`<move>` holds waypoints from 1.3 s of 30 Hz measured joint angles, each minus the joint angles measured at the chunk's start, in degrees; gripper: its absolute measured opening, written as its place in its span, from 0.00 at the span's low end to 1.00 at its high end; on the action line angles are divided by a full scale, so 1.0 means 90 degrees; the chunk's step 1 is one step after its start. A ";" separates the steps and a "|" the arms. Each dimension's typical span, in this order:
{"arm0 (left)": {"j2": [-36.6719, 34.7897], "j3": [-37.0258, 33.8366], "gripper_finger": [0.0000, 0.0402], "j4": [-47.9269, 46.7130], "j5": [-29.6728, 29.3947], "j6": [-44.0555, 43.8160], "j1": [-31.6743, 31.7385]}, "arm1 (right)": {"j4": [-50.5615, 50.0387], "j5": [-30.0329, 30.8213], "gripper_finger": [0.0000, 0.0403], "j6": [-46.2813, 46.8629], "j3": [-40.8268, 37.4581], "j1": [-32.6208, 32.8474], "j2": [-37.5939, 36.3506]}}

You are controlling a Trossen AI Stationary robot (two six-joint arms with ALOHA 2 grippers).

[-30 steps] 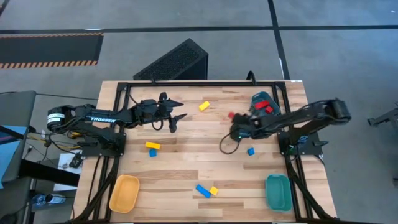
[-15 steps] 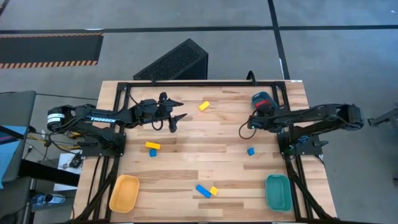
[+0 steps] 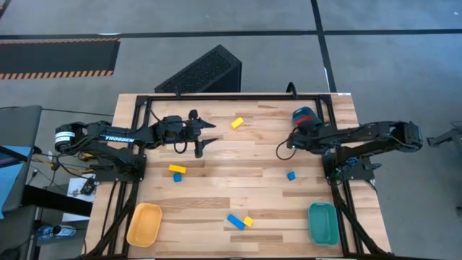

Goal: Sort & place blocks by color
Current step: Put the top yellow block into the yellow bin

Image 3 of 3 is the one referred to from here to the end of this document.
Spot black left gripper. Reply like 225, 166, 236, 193
182, 109, 219, 159

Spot long blue block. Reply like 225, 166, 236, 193
226, 213, 246, 231

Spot dark teal plastic bin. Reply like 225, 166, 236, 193
291, 105, 324, 131

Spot black perforated computer case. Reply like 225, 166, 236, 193
154, 44, 243, 94

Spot green plastic bin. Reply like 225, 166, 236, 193
307, 201, 340, 246

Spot yellow plastic bin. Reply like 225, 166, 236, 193
126, 202, 163, 248

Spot small black device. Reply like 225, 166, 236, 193
79, 176, 97, 196

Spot white paper sheet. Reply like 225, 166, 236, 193
63, 173, 97, 223

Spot black bar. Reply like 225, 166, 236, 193
21, 184, 94, 217

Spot black hazard-striped floor mat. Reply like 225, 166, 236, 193
0, 38, 121, 81

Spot clear water bottle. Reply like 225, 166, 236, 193
38, 224, 77, 242

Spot blue panel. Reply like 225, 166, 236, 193
0, 145, 33, 220

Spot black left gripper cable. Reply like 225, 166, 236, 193
173, 139, 189, 155

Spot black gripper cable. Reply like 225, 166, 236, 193
173, 139, 189, 155
275, 141, 295, 161

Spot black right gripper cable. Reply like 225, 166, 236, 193
275, 141, 295, 161

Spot black metal table frame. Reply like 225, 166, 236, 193
84, 92, 391, 259

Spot yellow cable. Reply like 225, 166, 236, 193
30, 152, 95, 174

